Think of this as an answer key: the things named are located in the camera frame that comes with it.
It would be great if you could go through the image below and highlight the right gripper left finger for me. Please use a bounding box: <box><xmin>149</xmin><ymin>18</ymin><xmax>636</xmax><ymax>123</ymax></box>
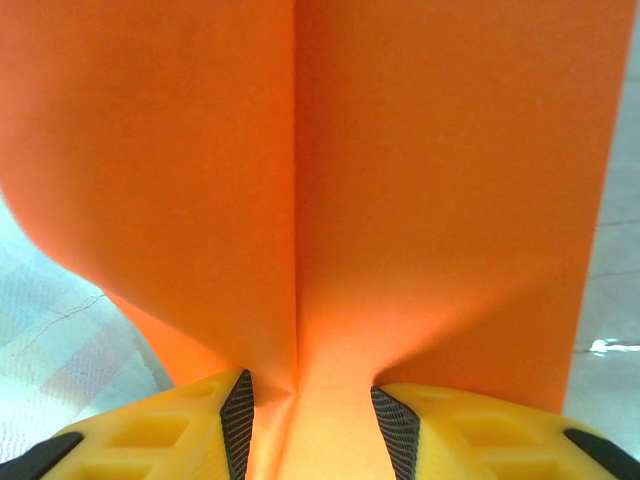
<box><xmin>9</xmin><ymin>368</ymin><xmax>256</xmax><ymax>480</ymax></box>

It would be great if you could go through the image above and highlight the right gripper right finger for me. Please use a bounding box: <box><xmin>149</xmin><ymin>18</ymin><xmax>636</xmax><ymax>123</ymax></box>
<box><xmin>369</xmin><ymin>381</ymin><xmax>640</xmax><ymax>480</ymax></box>

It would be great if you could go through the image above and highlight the orange square paper sheet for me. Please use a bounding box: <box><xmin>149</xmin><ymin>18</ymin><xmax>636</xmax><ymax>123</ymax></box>
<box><xmin>0</xmin><ymin>0</ymin><xmax>629</xmax><ymax>480</ymax></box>

